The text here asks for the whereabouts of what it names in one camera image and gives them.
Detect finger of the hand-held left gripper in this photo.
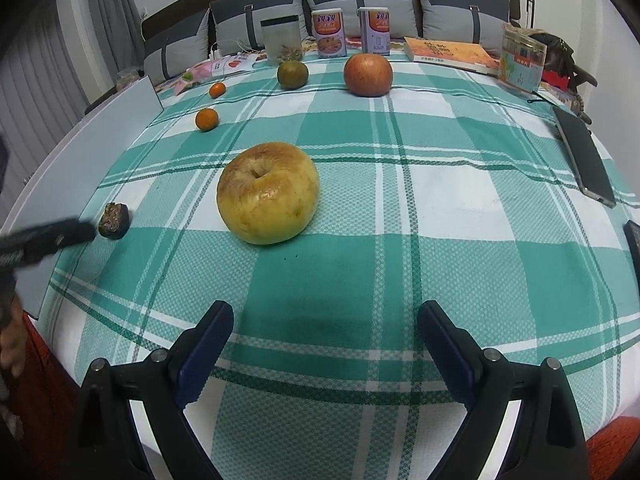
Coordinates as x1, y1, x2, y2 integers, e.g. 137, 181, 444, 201
0, 216, 96, 269

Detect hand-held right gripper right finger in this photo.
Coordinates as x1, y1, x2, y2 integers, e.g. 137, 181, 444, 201
417, 300, 586, 480

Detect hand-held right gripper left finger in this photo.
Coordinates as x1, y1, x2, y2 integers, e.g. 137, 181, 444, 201
75, 300, 236, 480

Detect dark mangosteen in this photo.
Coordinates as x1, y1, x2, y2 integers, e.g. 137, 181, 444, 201
98, 202, 131, 239

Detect white cardboard box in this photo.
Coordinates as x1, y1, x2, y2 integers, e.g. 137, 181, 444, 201
0, 76, 165, 321

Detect yellow apple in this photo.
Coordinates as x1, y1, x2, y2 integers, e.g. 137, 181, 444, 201
216, 141, 321, 246

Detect person's left hand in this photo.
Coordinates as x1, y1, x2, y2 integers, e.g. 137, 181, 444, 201
0, 292, 26, 386

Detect grey curtain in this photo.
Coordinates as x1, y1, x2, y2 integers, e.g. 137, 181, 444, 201
0, 0, 146, 201

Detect green white checkered tablecloth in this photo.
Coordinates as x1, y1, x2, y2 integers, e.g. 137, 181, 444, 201
47, 47, 640, 466

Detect orange fleece pants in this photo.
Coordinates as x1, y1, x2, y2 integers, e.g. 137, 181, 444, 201
5, 310, 640, 480

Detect clear bag of snacks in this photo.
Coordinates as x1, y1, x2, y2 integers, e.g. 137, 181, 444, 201
116, 67, 143, 92

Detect smartphone with lit screen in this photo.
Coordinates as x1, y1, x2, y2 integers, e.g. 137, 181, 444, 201
623, 220, 640, 261

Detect pink snack packet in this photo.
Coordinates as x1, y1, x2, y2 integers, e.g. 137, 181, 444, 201
174, 62, 216, 96

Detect black smartphone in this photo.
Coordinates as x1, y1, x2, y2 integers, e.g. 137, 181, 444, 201
551, 106, 617, 209

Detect white snack packet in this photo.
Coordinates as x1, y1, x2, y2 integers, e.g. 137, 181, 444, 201
210, 55, 261, 77

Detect green tangerine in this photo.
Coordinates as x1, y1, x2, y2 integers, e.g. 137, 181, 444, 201
276, 60, 309, 90

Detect red apple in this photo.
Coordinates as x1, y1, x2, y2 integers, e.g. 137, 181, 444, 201
343, 52, 394, 97

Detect orange cover book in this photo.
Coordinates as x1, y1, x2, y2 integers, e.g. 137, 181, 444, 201
403, 36, 501, 78

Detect glass jar with green label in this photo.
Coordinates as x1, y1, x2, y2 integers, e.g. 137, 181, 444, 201
497, 25, 548, 100

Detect clear jar with dark lid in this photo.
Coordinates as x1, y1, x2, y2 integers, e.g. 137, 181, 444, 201
260, 16, 303, 66

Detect dark bag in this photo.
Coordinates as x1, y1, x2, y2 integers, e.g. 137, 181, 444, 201
537, 31, 598, 126

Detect purple label food can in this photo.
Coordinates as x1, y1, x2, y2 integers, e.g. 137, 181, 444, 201
357, 6, 391, 56

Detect orange label food can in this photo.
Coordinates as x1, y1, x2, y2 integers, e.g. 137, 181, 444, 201
311, 8, 347, 58

